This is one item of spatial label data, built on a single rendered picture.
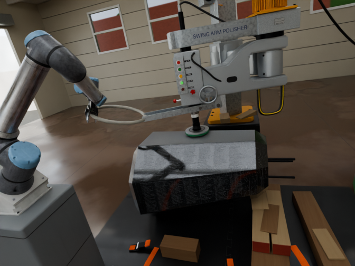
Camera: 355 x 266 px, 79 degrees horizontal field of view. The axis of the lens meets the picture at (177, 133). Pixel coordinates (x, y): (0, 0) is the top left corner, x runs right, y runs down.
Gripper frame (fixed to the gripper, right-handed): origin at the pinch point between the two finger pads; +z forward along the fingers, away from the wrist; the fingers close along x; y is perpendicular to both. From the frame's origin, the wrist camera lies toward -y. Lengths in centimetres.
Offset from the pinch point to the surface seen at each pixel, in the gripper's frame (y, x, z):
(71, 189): 51, -21, 28
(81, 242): 63, -16, 65
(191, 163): 61, 66, 15
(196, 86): 40, 72, -43
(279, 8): 65, 110, -105
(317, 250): 143, 124, 46
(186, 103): 38, 67, -28
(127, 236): 38, 27, 103
